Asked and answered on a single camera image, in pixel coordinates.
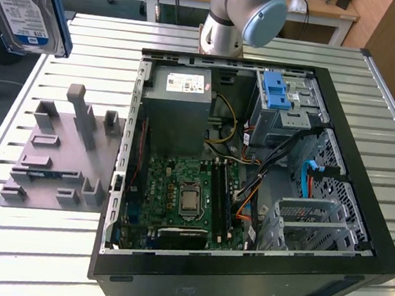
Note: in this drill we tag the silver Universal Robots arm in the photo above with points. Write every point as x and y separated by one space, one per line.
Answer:
223 34

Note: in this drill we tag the metal disk bay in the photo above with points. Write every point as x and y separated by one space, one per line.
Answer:
316 225

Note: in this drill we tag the grey power supply unit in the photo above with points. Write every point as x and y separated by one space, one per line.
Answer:
175 124

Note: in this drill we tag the CPU socket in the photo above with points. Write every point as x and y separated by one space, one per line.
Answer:
192 186

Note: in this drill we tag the green motherboard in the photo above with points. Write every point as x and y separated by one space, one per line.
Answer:
166 173

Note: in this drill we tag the silver CPU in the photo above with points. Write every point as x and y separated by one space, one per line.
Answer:
190 201

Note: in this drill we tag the black RAM slot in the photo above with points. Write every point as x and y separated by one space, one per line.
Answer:
217 199

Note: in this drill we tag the metal optical drive cage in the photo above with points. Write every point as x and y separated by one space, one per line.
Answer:
267 127

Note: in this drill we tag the black graphics card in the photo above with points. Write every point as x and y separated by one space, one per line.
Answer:
180 240

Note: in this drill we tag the blue plastic drive latch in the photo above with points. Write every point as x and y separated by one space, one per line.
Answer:
274 92

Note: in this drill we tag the black open PC case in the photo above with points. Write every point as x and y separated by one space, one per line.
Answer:
205 276

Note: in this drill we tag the grey parts rack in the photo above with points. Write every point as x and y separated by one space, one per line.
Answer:
68 162

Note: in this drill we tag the RAM stick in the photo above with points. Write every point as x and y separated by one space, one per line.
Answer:
44 175

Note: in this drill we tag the small black box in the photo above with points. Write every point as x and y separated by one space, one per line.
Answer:
344 2

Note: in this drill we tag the black waste bin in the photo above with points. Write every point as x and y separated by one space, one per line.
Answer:
5 59

